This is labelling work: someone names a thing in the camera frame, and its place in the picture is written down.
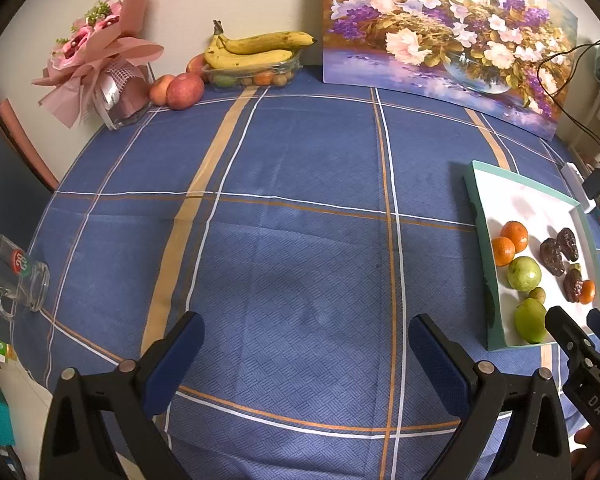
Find pointed wrinkled dark date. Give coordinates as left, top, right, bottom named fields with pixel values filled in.
left=556, top=227, right=579, bottom=262

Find clear plastic fruit container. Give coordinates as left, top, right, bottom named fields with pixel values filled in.
left=201, top=52, right=303, bottom=90

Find blue checked tablecloth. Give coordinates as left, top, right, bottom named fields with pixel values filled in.
left=11, top=67, right=600, bottom=480

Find short yellow banana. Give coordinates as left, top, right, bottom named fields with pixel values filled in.
left=203, top=35, right=294, bottom=71

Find black cable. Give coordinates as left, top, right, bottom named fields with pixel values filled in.
left=536, top=39, right=600, bottom=171

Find long yellow banana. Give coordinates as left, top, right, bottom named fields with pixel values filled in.
left=212, top=20, right=317, bottom=56

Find white tray with teal rim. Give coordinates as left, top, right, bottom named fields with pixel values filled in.
left=462, top=160, right=600, bottom=352

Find mandarin orange with stem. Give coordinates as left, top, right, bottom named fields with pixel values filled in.
left=491, top=236, right=516, bottom=267

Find pointed green guava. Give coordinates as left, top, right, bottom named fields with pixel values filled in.
left=506, top=256, right=543, bottom=292

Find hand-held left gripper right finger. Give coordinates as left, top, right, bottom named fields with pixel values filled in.
left=408, top=313, right=573, bottom=480

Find round green guava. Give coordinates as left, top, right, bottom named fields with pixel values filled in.
left=513, top=298, right=548, bottom=345

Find peach coloured apple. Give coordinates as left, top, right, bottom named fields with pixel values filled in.
left=149, top=74, right=176, bottom=106

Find pink wooden board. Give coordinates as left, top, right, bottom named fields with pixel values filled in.
left=0, top=99, right=61, bottom=192

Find large red apple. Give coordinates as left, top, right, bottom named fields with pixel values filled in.
left=166, top=72, right=205, bottom=111

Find round wrinkled dark date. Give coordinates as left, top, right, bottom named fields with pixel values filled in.
left=562, top=268, right=584, bottom=304

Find person's right hand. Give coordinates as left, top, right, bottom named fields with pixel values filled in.
left=571, top=424, right=600, bottom=480

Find clear glass mug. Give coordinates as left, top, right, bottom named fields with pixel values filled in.
left=0, top=234, right=51, bottom=322

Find large mandarin orange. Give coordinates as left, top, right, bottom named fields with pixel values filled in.
left=500, top=221, right=529, bottom=253

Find large wrinkled dark date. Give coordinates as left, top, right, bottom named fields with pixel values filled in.
left=538, top=238, right=566, bottom=277

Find pink wrapped flower bouquet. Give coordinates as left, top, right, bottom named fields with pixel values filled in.
left=31, top=0, right=166, bottom=131

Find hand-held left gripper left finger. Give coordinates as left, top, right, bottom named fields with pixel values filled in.
left=39, top=311, right=206, bottom=480

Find dark grey panel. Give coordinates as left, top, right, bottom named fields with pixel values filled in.
left=0, top=60, right=56, bottom=331

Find white power strip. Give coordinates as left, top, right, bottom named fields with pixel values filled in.
left=560, top=162, right=597, bottom=214

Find flower painting canvas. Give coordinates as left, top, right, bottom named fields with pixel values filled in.
left=321, top=0, right=579, bottom=142

